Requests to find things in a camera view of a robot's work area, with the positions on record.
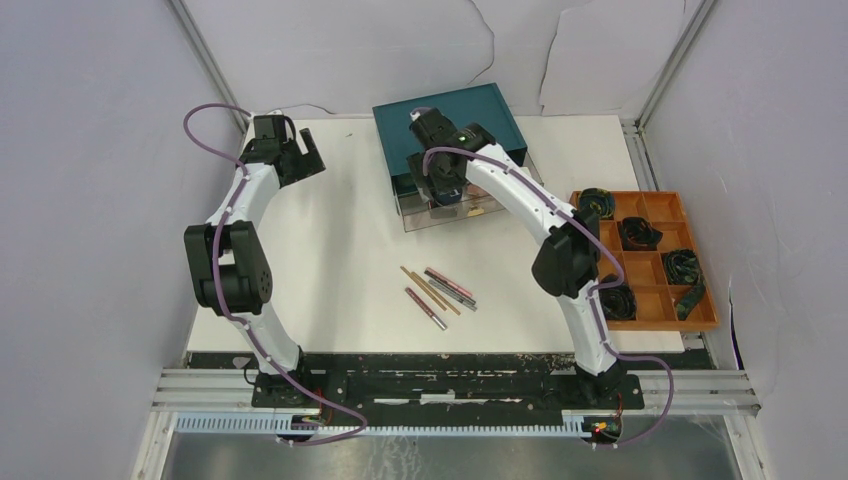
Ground clear acrylic drawer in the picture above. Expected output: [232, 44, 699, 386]
[391, 174, 505, 232]

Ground round blue tin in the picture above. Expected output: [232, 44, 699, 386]
[434, 189, 463, 206]

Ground black square powder compact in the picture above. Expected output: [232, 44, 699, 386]
[429, 205, 458, 220]

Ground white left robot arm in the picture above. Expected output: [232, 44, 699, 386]
[184, 110, 325, 407]

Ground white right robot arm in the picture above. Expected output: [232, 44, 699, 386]
[407, 107, 626, 408]

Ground pink makeup pencil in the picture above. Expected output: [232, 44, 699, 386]
[425, 267, 473, 299]

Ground grey makeup pencil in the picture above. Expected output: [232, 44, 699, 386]
[427, 279, 478, 311]

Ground teal drawer organizer box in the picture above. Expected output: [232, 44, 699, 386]
[373, 83, 528, 196]

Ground gold pencil right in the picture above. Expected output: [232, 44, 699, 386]
[411, 272, 461, 316]

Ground gold pencil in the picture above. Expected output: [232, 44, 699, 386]
[411, 272, 461, 316]
[400, 266, 447, 311]

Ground gold pencil left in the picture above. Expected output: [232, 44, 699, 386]
[400, 266, 447, 311]

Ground red silver lip pencil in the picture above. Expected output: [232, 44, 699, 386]
[404, 287, 448, 331]

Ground rolled dark tie top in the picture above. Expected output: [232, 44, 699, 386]
[577, 187, 616, 220]

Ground rolled dark tie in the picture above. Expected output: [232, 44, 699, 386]
[662, 248, 706, 321]
[577, 187, 616, 220]
[599, 282, 637, 321]
[618, 217, 664, 251]

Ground rolled dark tie middle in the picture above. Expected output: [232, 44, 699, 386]
[618, 217, 664, 251]

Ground rolled dark tie bottom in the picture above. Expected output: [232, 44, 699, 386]
[599, 282, 637, 321]

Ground orange compartment tray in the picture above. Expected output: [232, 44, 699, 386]
[599, 191, 719, 332]

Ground rolled dark tie right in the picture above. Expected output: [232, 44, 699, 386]
[662, 248, 706, 321]

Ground aluminium frame rail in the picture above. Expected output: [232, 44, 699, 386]
[165, 0, 238, 106]

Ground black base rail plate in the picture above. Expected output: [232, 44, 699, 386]
[185, 351, 717, 429]

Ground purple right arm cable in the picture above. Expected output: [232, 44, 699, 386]
[410, 105, 676, 450]

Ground white cable duct strip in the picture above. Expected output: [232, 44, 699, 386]
[173, 413, 598, 439]

